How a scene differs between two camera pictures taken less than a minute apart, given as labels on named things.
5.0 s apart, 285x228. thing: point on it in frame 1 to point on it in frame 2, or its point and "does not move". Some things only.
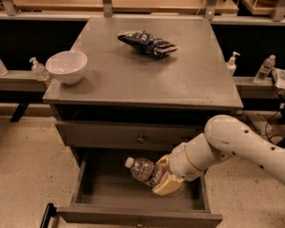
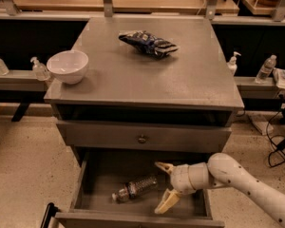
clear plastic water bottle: x=145 y=170 to x=133 y=188
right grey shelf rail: x=248 y=88 does not move
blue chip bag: x=149 y=44 does not move
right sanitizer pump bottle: x=231 y=65 does not move
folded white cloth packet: x=282 y=79 does not move
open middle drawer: x=106 y=196 does not move
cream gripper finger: x=164 y=161 to x=169 y=168
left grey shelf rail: x=22 y=80 does not move
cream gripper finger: x=167 y=185 to x=167 y=202
